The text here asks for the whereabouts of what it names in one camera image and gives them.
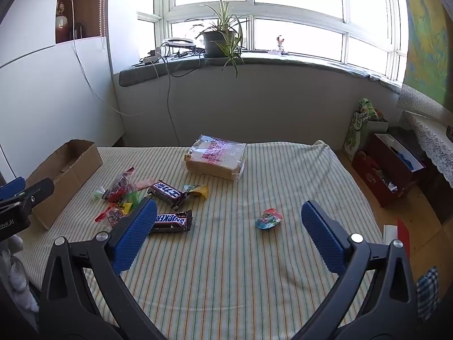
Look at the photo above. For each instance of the wooden shelf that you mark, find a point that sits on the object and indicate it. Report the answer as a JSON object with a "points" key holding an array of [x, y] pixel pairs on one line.
{"points": [[88, 7]]}

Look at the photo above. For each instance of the red envelope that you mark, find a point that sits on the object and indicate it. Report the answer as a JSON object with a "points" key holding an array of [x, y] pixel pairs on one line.
{"points": [[403, 237]]}

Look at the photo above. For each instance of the small yellow and red candy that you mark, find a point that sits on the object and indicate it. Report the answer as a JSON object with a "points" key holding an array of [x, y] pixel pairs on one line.
{"points": [[126, 206]]}

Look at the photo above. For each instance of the red patterned vase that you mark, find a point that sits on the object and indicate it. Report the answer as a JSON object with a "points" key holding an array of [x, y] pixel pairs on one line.
{"points": [[63, 21]]}

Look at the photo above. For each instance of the green gift bag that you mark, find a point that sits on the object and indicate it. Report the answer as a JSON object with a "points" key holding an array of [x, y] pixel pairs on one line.
{"points": [[357, 131]]}

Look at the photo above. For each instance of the green candy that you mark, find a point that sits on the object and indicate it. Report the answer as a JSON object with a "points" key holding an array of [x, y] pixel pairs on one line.
{"points": [[101, 193]]}

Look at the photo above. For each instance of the striped tablecloth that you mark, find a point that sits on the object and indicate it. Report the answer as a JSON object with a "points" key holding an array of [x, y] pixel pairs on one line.
{"points": [[230, 272]]}

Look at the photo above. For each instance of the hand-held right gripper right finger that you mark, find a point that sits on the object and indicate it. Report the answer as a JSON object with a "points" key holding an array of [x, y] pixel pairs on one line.
{"points": [[320, 233]]}

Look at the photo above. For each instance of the brown chocolate bar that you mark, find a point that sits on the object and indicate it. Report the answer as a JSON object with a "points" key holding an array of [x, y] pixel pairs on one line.
{"points": [[173, 221], [166, 191]]}

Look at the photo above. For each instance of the white fluffy cloth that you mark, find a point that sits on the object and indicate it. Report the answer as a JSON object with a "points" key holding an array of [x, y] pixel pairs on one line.
{"points": [[21, 283]]}

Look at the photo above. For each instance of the white wardrobe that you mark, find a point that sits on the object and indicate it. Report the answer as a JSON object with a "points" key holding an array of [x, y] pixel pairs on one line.
{"points": [[53, 95]]}

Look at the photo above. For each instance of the blue plaid cloth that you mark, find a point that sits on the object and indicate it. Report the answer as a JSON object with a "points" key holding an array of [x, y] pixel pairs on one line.
{"points": [[426, 290]]}

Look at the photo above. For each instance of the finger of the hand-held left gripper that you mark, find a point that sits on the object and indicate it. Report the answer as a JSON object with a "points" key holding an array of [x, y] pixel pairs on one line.
{"points": [[12, 187], [39, 193]]}

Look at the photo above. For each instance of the sliced bread package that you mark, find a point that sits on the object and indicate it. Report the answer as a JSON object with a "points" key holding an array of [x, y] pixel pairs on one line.
{"points": [[216, 159]]}

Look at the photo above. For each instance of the white paper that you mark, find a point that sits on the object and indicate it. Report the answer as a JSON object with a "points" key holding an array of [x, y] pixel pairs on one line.
{"points": [[390, 233]]}

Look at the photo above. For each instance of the white framed window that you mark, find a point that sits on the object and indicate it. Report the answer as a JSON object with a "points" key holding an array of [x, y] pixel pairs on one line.
{"points": [[250, 7]]}

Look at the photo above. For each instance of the red and white candy packet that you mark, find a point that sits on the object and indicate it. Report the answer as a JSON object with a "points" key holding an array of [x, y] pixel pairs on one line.
{"points": [[106, 216]]}

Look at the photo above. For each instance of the white lace cloth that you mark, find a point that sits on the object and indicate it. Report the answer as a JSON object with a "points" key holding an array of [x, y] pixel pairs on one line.
{"points": [[428, 131]]}

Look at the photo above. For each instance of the red paper bag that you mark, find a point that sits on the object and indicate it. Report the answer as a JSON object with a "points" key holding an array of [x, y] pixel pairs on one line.
{"points": [[375, 184]]}

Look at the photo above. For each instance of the potted spider plant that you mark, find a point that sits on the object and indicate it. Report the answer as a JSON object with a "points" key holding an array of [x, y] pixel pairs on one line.
{"points": [[217, 42]]}

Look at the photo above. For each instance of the wall map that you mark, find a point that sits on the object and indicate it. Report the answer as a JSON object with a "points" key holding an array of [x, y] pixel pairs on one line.
{"points": [[428, 42]]}

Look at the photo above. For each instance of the cardboard box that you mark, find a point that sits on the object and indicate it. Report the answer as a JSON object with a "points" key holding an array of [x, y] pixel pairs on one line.
{"points": [[70, 170]]}

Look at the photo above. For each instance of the pink candy packet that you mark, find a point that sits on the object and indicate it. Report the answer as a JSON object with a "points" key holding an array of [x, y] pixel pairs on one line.
{"points": [[141, 185]]}

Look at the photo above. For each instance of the clear red snack packet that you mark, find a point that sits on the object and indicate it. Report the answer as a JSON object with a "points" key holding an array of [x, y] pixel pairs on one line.
{"points": [[120, 184]]}

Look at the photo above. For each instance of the blue and red jelly cup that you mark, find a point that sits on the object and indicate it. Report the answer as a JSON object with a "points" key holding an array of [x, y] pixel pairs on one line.
{"points": [[269, 219]]}

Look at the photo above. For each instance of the small figurine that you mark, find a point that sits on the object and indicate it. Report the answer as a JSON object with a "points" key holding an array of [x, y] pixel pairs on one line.
{"points": [[280, 46]]}

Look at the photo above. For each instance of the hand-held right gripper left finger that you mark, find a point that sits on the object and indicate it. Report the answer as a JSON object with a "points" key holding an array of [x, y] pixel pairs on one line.
{"points": [[136, 233]]}

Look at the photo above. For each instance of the yellow candy packet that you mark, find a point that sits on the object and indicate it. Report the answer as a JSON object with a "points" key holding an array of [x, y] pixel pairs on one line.
{"points": [[198, 191]]}

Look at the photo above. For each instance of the green candy packet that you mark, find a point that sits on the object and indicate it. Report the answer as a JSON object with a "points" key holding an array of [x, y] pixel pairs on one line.
{"points": [[132, 196]]}

